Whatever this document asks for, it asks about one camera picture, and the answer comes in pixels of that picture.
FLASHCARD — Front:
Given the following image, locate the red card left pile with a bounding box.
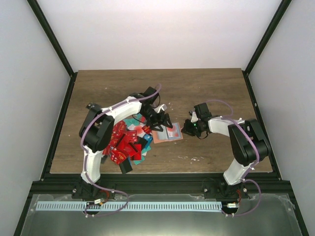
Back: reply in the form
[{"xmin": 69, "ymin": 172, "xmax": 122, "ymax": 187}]
[{"xmin": 102, "ymin": 121, "xmax": 139, "ymax": 157}]

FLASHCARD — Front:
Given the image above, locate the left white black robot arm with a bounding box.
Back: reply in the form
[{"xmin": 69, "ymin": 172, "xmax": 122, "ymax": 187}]
[{"xmin": 77, "ymin": 87, "xmax": 173, "ymax": 199}]

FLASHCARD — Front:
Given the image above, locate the blue card under pile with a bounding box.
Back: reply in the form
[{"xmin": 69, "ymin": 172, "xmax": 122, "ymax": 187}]
[{"xmin": 143, "ymin": 134, "xmax": 153, "ymax": 148}]

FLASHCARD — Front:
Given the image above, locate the red VIP card front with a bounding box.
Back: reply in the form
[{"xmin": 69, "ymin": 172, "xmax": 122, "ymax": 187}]
[{"xmin": 110, "ymin": 147, "xmax": 128, "ymax": 165}]

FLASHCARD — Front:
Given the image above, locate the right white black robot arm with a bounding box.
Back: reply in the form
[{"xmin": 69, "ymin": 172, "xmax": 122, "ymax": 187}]
[{"xmin": 181, "ymin": 103, "xmax": 271, "ymax": 198}]

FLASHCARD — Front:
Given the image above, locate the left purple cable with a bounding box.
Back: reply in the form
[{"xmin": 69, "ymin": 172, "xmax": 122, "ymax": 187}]
[{"xmin": 80, "ymin": 83, "xmax": 163, "ymax": 218}]

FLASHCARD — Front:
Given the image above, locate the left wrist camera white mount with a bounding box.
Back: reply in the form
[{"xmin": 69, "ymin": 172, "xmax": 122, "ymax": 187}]
[{"xmin": 154, "ymin": 104, "xmax": 167, "ymax": 113}]

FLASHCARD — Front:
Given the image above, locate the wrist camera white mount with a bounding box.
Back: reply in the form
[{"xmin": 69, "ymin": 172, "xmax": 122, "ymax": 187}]
[
  {"xmin": 154, "ymin": 104, "xmax": 167, "ymax": 113},
  {"xmin": 189, "ymin": 111, "xmax": 199, "ymax": 123}
]

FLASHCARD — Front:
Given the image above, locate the teal card upper pile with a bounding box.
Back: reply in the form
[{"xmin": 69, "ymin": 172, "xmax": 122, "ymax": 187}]
[{"xmin": 123, "ymin": 118, "xmax": 140, "ymax": 130}]

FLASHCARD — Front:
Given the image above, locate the black card at front edge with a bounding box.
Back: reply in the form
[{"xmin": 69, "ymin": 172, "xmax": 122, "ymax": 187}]
[{"xmin": 119, "ymin": 159, "xmax": 133, "ymax": 174}]

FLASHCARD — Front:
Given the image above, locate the white red circle card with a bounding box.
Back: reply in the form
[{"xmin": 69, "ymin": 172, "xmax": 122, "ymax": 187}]
[{"xmin": 166, "ymin": 123, "xmax": 182, "ymax": 140}]

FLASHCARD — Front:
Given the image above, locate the teal card pile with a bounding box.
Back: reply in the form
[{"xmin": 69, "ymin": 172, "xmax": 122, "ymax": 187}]
[
  {"xmin": 123, "ymin": 118, "xmax": 140, "ymax": 130},
  {"xmin": 133, "ymin": 146, "xmax": 151, "ymax": 165}
]

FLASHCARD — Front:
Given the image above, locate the light blue slotted cable duct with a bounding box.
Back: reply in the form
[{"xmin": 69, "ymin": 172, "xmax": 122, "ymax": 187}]
[{"xmin": 35, "ymin": 201, "xmax": 222, "ymax": 212}]

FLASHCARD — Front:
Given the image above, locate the black aluminium frame rail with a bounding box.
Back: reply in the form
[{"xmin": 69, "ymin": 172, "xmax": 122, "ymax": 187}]
[{"xmin": 30, "ymin": 173, "xmax": 293, "ymax": 195}]

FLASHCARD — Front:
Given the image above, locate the pink leather card holder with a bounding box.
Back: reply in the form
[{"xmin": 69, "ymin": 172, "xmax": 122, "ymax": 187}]
[{"xmin": 152, "ymin": 122, "xmax": 183, "ymax": 144}]

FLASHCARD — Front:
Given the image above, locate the teal card front pile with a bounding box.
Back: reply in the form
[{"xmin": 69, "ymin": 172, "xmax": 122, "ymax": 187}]
[{"xmin": 133, "ymin": 146, "xmax": 151, "ymax": 165}]

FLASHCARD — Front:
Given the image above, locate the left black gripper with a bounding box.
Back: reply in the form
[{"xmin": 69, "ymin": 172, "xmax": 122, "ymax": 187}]
[{"xmin": 140, "ymin": 107, "xmax": 172, "ymax": 131}]

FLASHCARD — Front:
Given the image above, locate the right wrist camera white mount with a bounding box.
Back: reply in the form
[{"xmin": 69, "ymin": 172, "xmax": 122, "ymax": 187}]
[{"xmin": 189, "ymin": 111, "xmax": 199, "ymax": 123}]

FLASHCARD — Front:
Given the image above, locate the black VIP card far left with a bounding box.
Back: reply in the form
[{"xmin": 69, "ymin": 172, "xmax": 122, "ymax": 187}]
[{"xmin": 86, "ymin": 102, "xmax": 97, "ymax": 110}]

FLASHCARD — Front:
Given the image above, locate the red gold logo card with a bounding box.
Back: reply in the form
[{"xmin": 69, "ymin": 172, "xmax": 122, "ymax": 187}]
[{"xmin": 141, "ymin": 125, "xmax": 152, "ymax": 135}]

